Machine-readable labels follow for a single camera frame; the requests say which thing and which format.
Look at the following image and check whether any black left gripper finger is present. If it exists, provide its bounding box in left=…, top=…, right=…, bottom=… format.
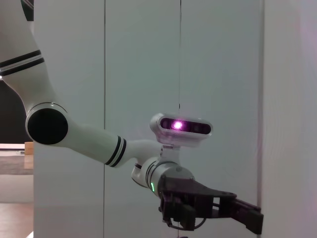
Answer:
left=230, top=211, right=264, bottom=235
left=234, top=197, right=262, bottom=212

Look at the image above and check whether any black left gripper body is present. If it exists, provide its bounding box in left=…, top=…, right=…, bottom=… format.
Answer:
left=158, top=175, right=238, bottom=229

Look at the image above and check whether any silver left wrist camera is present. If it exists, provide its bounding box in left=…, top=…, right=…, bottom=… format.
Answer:
left=150, top=113, right=213, bottom=164

